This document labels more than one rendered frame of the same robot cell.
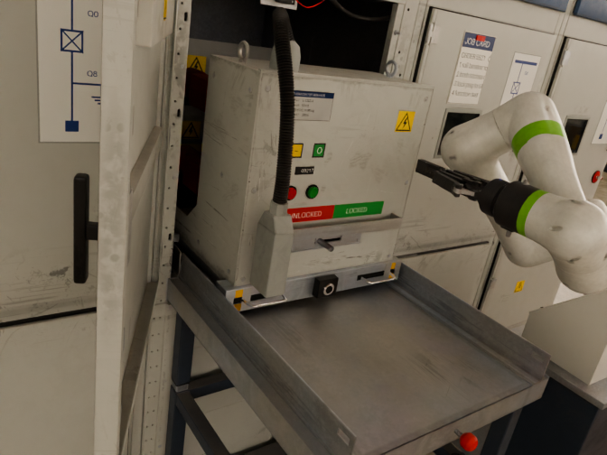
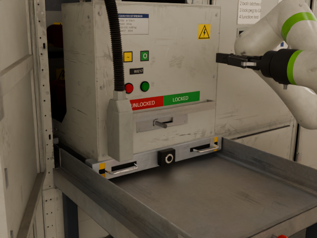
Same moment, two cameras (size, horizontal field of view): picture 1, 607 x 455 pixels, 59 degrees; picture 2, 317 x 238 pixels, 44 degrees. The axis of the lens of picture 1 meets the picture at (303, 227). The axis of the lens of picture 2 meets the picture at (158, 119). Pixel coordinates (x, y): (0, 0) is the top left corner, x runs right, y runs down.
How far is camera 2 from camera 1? 0.19 m
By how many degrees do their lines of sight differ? 7
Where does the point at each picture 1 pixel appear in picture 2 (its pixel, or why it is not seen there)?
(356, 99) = (165, 17)
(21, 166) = not seen: outside the picture
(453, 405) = (268, 218)
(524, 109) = (285, 9)
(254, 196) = (102, 92)
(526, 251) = (311, 116)
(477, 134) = (256, 33)
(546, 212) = (304, 61)
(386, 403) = (216, 222)
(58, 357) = not seen: outside the picture
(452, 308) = (262, 160)
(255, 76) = (90, 6)
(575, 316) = not seen: outside the picture
